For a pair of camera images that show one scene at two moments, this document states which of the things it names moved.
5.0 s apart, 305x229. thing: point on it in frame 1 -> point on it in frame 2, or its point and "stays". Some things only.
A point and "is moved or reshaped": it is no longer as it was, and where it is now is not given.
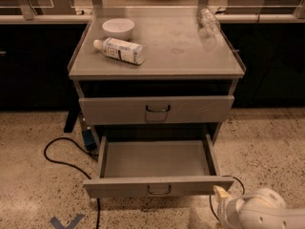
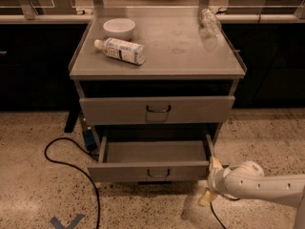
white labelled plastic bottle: x=126 y=51 stays
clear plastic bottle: x=209 y=26 stays
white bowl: x=118 y=29 stays
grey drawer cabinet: x=156 y=72 stays
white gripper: x=227 y=208 -> x=214 y=179
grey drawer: x=157 y=166 is moved or reshaped
